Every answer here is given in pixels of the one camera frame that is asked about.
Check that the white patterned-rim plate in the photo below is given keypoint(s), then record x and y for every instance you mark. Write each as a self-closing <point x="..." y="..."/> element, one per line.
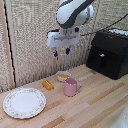
<point x="24" y="103"/>

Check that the white object on black box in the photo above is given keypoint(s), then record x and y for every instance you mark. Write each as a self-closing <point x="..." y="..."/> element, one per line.
<point x="119" y="32"/>

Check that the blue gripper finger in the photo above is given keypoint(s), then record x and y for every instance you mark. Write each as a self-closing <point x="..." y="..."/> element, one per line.
<point x="55" y="53"/>
<point x="67" y="51"/>

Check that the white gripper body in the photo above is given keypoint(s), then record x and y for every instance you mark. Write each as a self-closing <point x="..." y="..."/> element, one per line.
<point x="63" y="38"/>

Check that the black vertical wall strip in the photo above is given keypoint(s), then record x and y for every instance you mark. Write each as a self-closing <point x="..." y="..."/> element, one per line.
<point x="10" y="50"/>

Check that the pink mug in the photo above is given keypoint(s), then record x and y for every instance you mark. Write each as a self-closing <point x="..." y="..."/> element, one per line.
<point x="70" y="88"/>

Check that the yellow food in bowl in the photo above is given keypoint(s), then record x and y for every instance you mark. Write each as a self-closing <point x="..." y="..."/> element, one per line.
<point x="63" y="76"/>

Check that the black box appliance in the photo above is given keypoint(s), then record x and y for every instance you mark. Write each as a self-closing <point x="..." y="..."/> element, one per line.
<point x="110" y="55"/>

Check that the small white bowl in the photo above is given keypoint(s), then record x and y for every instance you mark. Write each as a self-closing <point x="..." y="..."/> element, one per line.
<point x="63" y="79"/>

